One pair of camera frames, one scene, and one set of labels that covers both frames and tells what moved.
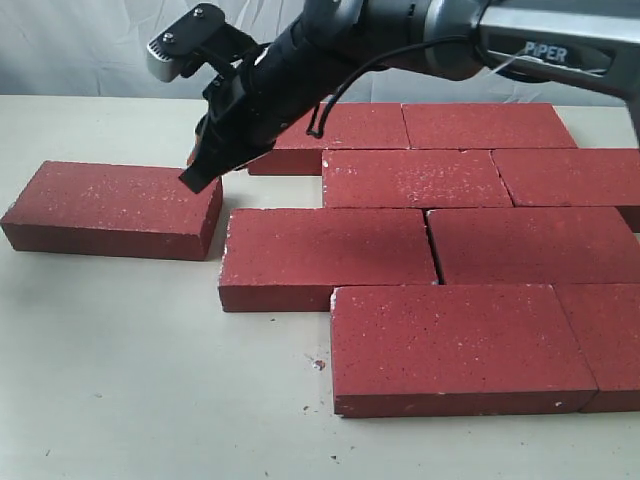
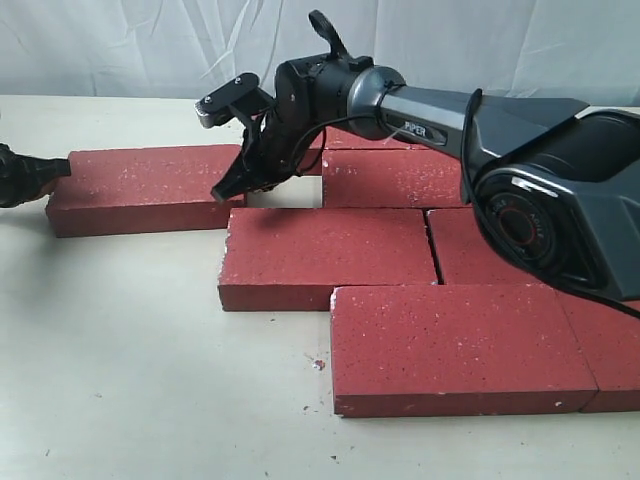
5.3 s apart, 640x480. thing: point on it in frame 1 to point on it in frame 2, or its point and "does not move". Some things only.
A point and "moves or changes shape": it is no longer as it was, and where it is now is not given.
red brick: (291, 260) does not move
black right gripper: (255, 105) to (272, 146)
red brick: (114, 209) moves or changes shape
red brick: (412, 178) does not move
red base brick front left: (455, 350) does not move
